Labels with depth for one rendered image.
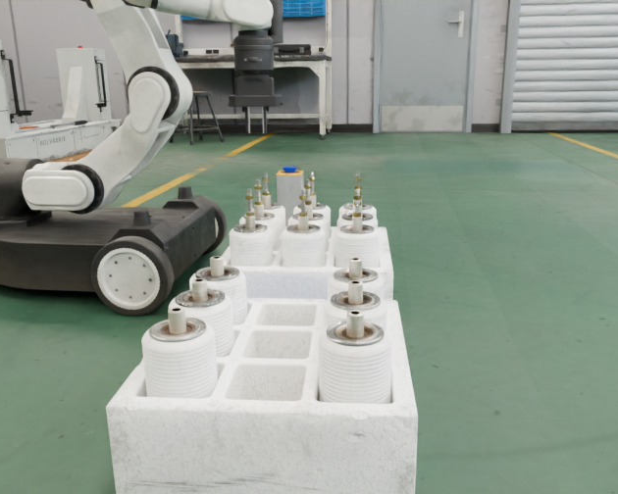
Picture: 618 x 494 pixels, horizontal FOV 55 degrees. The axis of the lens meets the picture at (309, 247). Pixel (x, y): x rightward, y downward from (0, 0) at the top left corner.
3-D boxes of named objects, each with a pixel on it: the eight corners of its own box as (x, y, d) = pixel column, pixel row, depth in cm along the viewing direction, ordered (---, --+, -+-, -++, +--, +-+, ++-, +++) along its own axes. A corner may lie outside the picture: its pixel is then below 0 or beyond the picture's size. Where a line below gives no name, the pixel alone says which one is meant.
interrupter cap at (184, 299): (169, 309, 88) (168, 305, 88) (182, 291, 95) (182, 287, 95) (219, 310, 87) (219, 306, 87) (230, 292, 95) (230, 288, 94)
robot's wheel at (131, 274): (94, 315, 152) (85, 239, 146) (103, 308, 156) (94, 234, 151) (170, 319, 149) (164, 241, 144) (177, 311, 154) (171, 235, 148)
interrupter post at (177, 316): (167, 335, 79) (165, 313, 78) (172, 328, 81) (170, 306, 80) (184, 336, 79) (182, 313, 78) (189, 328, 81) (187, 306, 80)
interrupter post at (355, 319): (345, 339, 77) (345, 316, 76) (345, 331, 79) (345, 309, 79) (364, 340, 77) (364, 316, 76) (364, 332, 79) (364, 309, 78)
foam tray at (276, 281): (215, 346, 133) (210, 269, 128) (246, 286, 170) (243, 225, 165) (391, 350, 130) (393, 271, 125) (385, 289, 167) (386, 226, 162)
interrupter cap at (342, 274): (332, 284, 97) (332, 280, 97) (334, 270, 105) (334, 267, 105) (379, 285, 97) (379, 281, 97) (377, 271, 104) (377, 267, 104)
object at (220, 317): (169, 419, 92) (159, 310, 87) (185, 388, 101) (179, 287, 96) (231, 421, 91) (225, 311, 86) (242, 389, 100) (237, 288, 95)
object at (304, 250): (311, 295, 143) (310, 222, 138) (334, 308, 135) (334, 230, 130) (276, 303, 138) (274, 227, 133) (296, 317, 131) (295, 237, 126)
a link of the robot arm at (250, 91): (226, 107, 132) (223, 50, 129) (230, 105, 142) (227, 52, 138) (283, 106, 133) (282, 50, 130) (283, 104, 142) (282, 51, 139)
